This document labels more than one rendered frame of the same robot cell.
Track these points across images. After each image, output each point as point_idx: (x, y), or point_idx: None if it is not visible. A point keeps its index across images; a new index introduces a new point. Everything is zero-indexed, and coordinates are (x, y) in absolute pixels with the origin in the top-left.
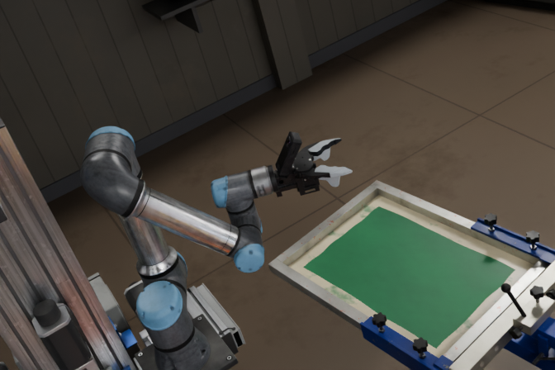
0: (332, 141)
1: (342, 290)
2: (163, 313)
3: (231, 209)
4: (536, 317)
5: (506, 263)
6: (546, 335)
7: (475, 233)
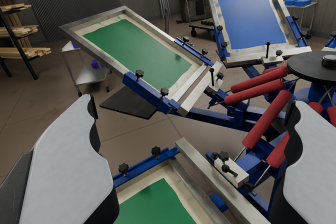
0: (90, 107)
1: None
2: None
3: None
4: (239, 168)
5: (155, 180)
6: (246, 172)
7: (118, 188)
